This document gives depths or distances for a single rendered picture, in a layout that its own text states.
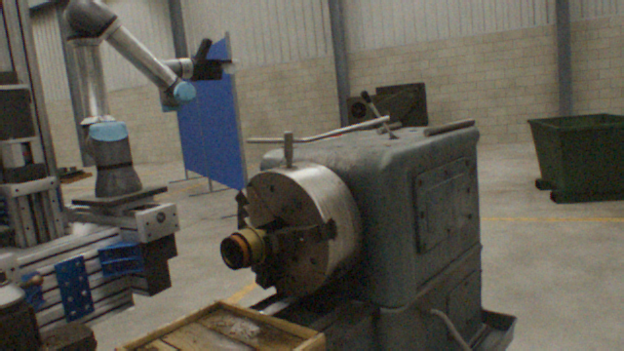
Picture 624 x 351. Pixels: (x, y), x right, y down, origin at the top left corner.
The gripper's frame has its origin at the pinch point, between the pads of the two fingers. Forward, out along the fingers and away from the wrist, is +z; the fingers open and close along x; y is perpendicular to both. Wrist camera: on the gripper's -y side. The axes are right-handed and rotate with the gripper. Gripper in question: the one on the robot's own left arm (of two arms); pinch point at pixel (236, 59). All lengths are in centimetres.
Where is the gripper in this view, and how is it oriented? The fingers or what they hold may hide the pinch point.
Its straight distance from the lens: 191.5
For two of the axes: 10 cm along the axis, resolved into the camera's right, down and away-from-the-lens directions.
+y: 0.3, 9.6, 2.7
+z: 8.1, -1.8, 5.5
